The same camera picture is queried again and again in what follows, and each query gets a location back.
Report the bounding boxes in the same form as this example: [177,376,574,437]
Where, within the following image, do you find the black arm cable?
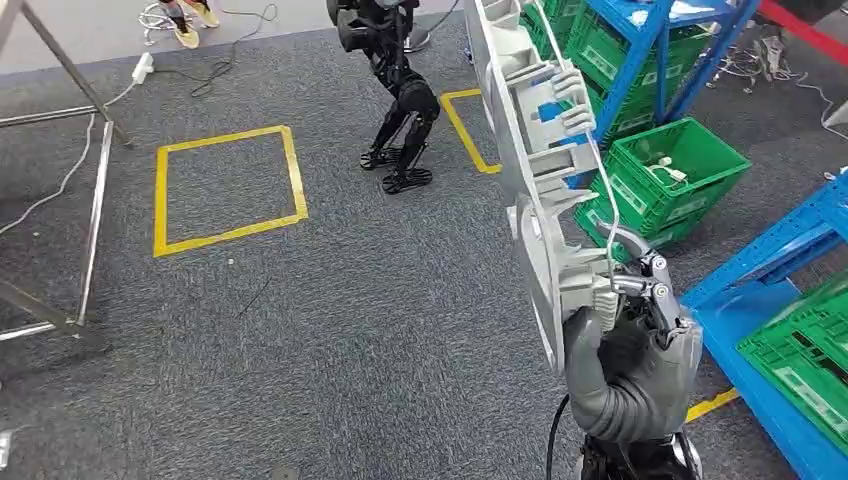
[544,393,572,480]

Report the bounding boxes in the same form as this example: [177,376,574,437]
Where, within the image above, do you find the yellow floor tape strip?
[684,386,741,425]

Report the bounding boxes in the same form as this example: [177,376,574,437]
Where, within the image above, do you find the black floor cable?
[154,2,280,99]

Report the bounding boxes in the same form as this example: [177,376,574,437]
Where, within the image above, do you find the tangled floor cables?
[707,31,848,142]

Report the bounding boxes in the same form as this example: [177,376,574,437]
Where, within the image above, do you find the black humanoid robot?
[325,0,443,196]

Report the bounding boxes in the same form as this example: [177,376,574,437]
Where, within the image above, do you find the person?
[157,0,221,50]

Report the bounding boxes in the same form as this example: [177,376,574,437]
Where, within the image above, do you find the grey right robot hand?
[563,221,704,445]

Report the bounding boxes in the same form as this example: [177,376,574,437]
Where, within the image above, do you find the white floor cable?
[0,78,138,238]

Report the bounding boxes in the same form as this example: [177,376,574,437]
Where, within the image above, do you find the metal tube frame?
[0,0,134,347]

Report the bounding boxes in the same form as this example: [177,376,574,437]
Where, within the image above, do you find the silver wheel hubcap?
[462,0,625,377]

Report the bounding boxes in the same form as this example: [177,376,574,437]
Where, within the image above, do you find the white car part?
[645,154,690,185]

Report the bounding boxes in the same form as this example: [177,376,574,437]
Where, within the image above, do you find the blue metal shelf rack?
[680,170,848,480]
[581,0,763,144]

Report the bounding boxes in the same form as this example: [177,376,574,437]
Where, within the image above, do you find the red barrier tape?
[757,0,848,69]

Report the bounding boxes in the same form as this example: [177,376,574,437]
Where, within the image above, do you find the folded green plastic crate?
[735,270,848,460]

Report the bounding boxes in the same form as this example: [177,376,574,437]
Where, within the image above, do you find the white power strip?
[130,50,156,86]

